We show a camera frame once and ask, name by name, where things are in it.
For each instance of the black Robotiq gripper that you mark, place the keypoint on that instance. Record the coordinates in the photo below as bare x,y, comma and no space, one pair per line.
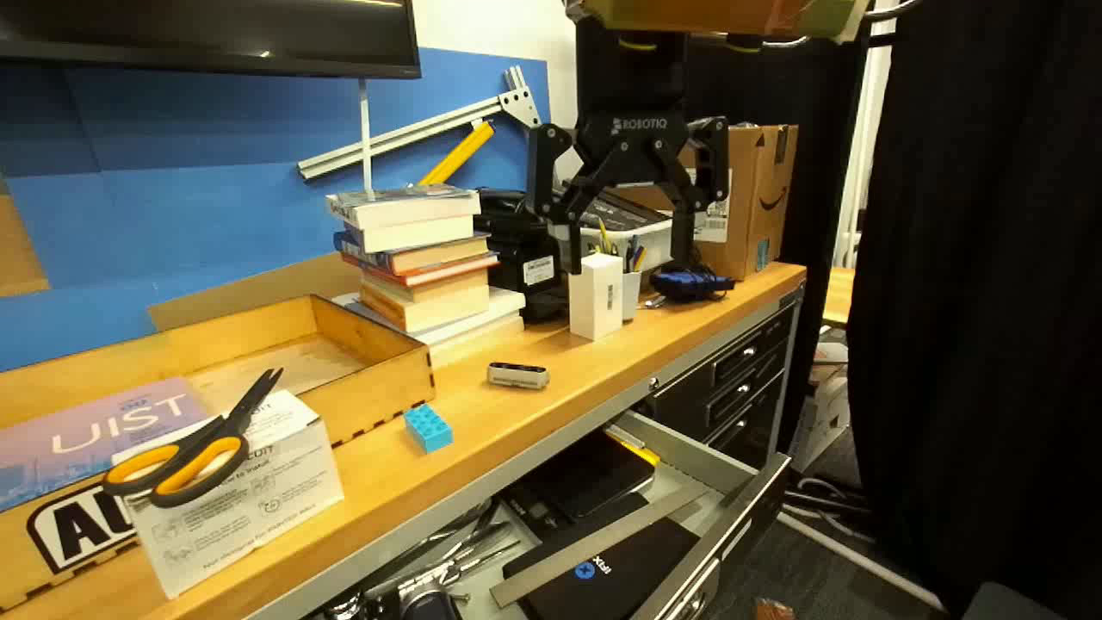
630,92

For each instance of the small blue toy block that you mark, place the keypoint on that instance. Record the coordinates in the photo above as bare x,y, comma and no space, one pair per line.
429,427

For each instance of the grey metal workbench drawer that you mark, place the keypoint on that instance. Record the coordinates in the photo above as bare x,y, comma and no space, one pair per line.
735,504

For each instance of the black drawer cabinet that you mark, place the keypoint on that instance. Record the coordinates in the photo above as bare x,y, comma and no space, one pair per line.
735,379

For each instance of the white storage bin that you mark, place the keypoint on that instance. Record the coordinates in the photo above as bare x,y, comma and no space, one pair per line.
643,234

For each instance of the white upright small box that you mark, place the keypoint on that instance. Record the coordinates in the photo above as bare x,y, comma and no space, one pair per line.
595,299

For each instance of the blue black round gadget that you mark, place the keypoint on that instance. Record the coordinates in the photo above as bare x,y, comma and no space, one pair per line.
693,284

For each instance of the black box with white label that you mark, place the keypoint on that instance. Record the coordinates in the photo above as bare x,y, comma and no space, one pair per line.
522,276

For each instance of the cardboard shipping box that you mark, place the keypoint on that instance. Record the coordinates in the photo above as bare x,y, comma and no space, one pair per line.
758,195

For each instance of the yellow flat bar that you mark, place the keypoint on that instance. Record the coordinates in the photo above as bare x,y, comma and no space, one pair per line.
461,154

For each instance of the wide white book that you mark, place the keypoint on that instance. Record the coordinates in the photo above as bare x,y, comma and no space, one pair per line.
483,314

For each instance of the red covered book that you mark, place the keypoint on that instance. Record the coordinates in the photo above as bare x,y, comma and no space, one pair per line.
442,272

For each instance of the brown covered book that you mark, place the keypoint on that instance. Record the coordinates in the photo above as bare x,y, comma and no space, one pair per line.
431,255

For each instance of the thick white paged book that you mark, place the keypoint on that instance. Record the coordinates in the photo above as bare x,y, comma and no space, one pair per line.
414,231

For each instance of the tan thick book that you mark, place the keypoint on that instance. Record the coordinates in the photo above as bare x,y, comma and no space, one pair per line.
431,304

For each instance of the dark covered white book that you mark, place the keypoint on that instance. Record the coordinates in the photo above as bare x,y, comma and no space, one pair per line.
400,203

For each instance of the thin white rod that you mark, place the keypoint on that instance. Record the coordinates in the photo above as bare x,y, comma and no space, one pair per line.
366,138

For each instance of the black flat case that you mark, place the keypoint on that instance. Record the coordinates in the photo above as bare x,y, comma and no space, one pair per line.
588,478

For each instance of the large wooden tray box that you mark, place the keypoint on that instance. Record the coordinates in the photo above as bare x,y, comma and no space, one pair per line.
366,365

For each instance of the metal pliers tools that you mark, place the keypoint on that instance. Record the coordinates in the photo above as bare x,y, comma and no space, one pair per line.
461,547

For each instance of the black notebook with blue logo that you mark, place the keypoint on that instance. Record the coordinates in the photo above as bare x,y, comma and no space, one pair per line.
620,583

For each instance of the black curtain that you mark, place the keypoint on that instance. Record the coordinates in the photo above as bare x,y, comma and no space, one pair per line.
985,288

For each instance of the small brown floor object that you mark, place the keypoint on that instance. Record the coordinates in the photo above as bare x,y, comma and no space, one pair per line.
774,611

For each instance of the black flat screen monitor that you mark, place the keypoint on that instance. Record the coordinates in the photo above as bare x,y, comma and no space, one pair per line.
209,37

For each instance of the white printed paper box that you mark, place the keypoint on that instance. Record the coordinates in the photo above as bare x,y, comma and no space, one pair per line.
252,493

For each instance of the grey rounded seat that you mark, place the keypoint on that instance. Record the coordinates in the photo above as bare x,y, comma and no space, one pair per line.
1012,605

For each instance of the purple UIST sign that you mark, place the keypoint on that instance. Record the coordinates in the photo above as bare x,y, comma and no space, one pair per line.
72,443

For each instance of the brown cardboard piece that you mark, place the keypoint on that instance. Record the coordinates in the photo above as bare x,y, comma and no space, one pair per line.
20,245

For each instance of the black white letter sticker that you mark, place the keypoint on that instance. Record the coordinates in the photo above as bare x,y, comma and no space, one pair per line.
75,532

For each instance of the orange green camera mount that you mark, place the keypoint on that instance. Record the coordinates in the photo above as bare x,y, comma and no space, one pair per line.
690,15

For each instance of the aluminium extrusion rail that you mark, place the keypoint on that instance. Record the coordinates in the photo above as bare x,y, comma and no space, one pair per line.
400,133

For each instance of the blue wall panel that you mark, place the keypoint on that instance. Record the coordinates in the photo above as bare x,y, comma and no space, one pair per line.
173,195

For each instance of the black camera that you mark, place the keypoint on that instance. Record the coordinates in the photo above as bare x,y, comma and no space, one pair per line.
417,605

